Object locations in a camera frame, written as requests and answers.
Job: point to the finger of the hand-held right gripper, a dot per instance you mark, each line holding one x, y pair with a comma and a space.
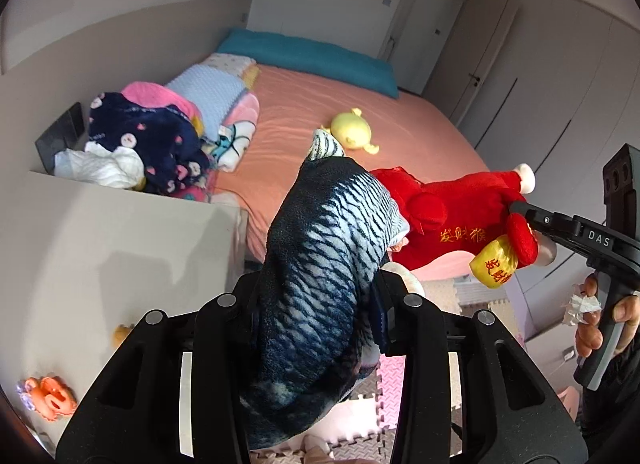
545, 221

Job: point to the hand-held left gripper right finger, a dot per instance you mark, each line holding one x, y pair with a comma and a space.
382, 316

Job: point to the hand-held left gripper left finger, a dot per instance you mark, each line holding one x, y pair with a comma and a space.
220, 344

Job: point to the white tissue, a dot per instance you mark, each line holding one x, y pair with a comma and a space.
580, 309

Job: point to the blue striped plush fish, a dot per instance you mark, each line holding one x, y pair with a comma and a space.
320, 254

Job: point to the red plush doll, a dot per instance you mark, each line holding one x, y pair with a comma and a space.
450, 209

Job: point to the person's right hand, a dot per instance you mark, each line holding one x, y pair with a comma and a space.
590, 341

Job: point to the small yellow toy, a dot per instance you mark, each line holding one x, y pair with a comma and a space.
122, 336

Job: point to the white wardrobe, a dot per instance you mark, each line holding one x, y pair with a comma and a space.
550, 93

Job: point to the white cabinet top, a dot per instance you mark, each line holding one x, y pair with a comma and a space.
100, 244

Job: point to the orange crab toy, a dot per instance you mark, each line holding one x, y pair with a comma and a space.
50, 396

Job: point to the yellow plush toy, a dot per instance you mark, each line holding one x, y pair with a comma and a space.
352, 129

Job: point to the cartoon printed blanket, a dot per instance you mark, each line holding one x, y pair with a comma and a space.
240, 133

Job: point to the white cloth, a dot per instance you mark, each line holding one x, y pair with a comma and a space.
100, 163

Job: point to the navy printed blanket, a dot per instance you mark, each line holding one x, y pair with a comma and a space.
145, 138

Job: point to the bed with pink sheet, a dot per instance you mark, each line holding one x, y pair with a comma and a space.
300, 103

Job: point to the grey room door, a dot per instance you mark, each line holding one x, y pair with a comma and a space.
430, 18

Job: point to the light blue blanket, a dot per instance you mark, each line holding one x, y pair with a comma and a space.
210, 91

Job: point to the pink blanket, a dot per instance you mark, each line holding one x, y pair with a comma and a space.
150, 93

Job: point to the teal pillow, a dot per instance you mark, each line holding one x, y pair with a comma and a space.
310, 56

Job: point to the white dotted blanket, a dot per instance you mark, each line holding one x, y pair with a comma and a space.
227, 62

